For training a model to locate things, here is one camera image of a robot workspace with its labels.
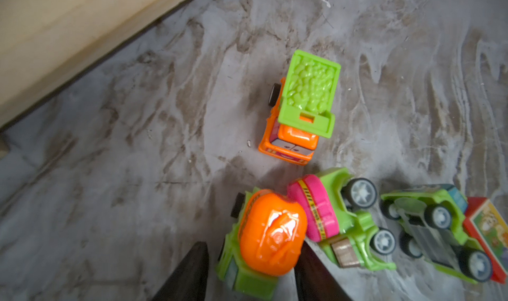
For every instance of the green orange mixer truck toy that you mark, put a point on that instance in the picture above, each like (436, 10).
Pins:
(264, 244)

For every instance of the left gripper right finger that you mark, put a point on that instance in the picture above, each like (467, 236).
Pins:
(314, 281)

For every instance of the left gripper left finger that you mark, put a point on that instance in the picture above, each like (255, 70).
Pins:
(189, 280)

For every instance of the green overturned toy truck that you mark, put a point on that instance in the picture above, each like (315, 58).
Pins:
(465, 237)

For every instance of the green pink mixer truck toy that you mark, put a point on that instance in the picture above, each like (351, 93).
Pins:
(336, 205)

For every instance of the wooden two-tier shelf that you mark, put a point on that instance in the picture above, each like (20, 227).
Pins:
(46, 43)

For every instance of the orange green dump truck toy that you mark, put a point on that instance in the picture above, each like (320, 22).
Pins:
(301, 109)

